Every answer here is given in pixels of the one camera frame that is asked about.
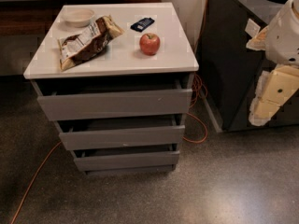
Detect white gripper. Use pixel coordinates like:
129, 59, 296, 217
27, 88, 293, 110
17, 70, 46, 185
246, 0, 299, 126

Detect grey drawer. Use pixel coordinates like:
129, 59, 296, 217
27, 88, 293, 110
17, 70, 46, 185
73, 144, 179, 172
37, 80, 192, 121
59, 115, 185, 150

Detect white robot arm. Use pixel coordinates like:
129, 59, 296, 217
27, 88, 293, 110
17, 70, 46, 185
246, 0, 299, 126

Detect grey drawer cabinet white top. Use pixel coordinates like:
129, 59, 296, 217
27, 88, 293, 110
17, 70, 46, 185
24, 3, 198, 175

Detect grey top drawer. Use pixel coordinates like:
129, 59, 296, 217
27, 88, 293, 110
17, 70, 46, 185
37, 80, 192, 121

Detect grey bottom drawer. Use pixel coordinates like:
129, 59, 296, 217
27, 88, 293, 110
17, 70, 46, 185
73, 144, 179, 172

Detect white label on bin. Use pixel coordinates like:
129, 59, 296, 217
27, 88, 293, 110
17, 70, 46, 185
245, 19, 261, 37

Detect black waste bin cabinet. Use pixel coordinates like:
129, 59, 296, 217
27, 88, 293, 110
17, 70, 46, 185
196, 0, 299, 132

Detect red apple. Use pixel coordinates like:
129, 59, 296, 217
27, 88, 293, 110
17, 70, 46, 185
139, 33, 160, 56

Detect brown chip bag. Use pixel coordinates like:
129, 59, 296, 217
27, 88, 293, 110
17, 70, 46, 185
58, 16, 124, 71

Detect white bowl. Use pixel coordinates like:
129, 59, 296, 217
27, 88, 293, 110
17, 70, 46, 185
62, 8, 94, 28

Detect orange extension cable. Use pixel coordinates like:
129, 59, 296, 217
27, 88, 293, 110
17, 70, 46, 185
8, 0, 219, 224

